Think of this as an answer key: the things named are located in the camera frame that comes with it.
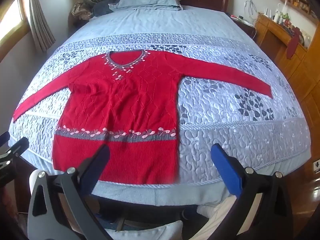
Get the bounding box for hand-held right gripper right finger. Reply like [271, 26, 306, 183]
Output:
[210, 143, 294, 240]

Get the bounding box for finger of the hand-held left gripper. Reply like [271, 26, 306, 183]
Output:
[0, 131, 11, 145]
[0, 137, 30, 180]

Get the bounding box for blue pillow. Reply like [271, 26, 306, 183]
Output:
[109, 0, 183, 12]

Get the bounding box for white wall cables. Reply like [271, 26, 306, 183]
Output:
[244, 0, 260, 21]

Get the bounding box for brown patterned cloth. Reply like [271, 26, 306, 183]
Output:
[71, 1, 94, 21]

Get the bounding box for dark red hanging cloth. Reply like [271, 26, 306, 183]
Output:
[286, 26, 304, 59]

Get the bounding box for blue quilted bedspread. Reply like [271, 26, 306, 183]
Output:
[7, 4, 313, 207]

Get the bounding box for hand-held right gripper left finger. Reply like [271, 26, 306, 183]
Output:
[27, 144, 111, 240]

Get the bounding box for red knitted sweater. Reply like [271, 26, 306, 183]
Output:
[12, 50, 273, 184]

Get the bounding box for wooden desk with clutter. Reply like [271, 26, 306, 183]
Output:
[255, 14, 320, 155]

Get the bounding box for dark wooden nightstand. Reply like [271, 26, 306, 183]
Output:
[226, 12, 257, 39]

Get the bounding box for light blue cushion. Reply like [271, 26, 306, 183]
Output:
[104, 220, 184, 240]

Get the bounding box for beige curtain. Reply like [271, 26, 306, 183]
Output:
[26, 0, 56, 53]

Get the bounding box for window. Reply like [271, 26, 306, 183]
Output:
[0, 0, 31, 63]

